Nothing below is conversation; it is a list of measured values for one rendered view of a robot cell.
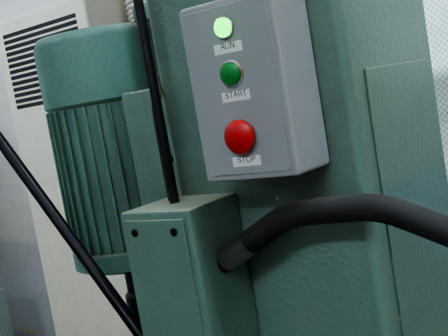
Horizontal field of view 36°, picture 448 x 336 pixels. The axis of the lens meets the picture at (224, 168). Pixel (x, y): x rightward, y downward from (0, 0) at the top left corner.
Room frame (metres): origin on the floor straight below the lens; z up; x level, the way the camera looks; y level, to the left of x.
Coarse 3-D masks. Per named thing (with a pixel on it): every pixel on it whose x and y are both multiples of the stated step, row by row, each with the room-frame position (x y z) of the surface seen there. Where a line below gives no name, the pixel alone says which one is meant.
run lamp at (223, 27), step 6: (222, 18) 0.61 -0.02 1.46; (228, 18) 0.60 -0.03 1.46; (216, 24) 0.61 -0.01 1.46; (222, 24) 0.60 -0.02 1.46; (228, 24) 0.60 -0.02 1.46; (216, 30) 0.61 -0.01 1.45; (222, 30) 0.60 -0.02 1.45; (228, 30) 0.60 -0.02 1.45; (222, 36) 0.61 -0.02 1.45; (228, 36) 0.61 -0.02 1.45
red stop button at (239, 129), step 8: (240, 120) 0.60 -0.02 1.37; (232, 128) 0.60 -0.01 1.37; (240, 128) 0.60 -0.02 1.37; (248, 128) 0.60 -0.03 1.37; (224, 136) 0.61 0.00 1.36; (232, 136) 0.60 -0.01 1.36; (240, 136) 0.60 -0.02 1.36; (248, 136) 0.60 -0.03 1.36; (232, 144) 0.61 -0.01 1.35; (240, 144) 0.60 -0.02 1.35; (248, 144) 0.60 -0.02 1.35; (240, 152) 0.60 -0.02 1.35
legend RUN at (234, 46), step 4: (240, 40) 0.60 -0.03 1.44; (220, 44) 0.61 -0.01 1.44; (224, 44) 0.61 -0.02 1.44; (228, 44) 0.61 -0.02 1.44; (232, 44) 0.61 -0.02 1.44; (236, 44) 0.61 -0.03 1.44; (240, 44) 0.60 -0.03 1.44; (216, 48) 0.62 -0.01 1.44; (220, 48) 0.62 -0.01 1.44; (224, 48) 0.61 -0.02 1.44; (228, 48) 0.61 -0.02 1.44; (232, 48) 0.61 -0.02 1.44; (236, 48) 0.61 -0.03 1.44; (240, 48) 0.60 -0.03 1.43; (216, 52) 0.62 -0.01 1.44; (220, 52) 0.62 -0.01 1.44; (224, 52) 0.61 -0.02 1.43; (228, 52) 0.61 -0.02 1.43
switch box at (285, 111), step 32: (224, 0) 0.61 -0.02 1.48; (256, 0) 0.59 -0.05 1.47; (288, 0) 0.60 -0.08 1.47; (192, 32) 0.63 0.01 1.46; (256, 32) 0.59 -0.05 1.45; (288, 32) 0.60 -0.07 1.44; (192, 64) 0.64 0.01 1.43; (256, 64) 0.60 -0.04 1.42; (288, 64) 0.59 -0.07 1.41; (256, 96) 0.60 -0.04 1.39; (288, 96) 0.58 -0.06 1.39; (224, 128) 0.62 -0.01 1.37; (256, 128) 0.60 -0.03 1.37; (288, 128) 0.58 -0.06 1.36; (320, 128) 0.62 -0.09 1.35; (224, 160) 0.62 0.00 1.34; (288, 160) 0.59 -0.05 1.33; (320, 160) 0.61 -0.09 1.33
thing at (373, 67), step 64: (192, 0) 0.71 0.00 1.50; (320, 0) 0.62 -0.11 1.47; (384, 0) 0.69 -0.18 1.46; (320, 64) 0.63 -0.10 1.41; (384, 64) 0.68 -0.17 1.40; (192, 128) 0.72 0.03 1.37; (384, 128) 0.65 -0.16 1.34; (192, 192) 0.73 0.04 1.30; (256, 192) 0.68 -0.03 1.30; (320, 192) 0.64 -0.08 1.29; (384, 192) 0.64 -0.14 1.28; (256, 256) 0.69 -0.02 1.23; (320, 256) 0.65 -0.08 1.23; (384, 256) 0.63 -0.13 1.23; (320, 320) 0.65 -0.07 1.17; (384, 320) 0.62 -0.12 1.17
